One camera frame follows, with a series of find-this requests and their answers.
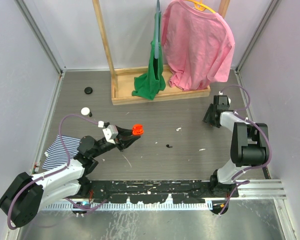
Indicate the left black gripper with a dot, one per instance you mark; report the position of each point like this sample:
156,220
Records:
126,140

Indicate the black earbud case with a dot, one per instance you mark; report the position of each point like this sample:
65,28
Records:
88,90

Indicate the yellow clothes hanger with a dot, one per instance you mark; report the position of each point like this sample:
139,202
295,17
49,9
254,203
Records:
198,5

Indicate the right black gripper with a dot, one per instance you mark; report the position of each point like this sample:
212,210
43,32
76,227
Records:
207,119

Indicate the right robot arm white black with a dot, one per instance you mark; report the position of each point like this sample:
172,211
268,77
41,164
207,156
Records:
249,147

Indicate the white earbud case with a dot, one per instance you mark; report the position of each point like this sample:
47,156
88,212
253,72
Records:
85,111

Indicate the green tank top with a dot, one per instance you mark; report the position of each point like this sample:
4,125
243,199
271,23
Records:
149,84

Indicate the grey-blue clothes hanger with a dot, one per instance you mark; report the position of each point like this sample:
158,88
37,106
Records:
157,30

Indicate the grey slotted cable duct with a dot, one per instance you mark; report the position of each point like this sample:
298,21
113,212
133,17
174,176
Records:
128,206

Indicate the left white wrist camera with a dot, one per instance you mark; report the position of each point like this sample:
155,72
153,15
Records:
110,131

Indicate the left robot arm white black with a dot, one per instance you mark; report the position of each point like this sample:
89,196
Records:
28,194

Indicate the pink t-shirt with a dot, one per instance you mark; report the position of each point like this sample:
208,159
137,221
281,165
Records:
198,46

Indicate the orange earbud case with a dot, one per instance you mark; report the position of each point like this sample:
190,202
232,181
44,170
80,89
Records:
137,130

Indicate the blue white striped cloth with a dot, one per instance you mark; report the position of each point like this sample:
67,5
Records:
56,155

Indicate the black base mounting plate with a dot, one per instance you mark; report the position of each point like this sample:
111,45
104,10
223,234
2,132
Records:
154,191

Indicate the wooden clothes rack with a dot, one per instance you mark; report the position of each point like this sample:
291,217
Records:
122,79

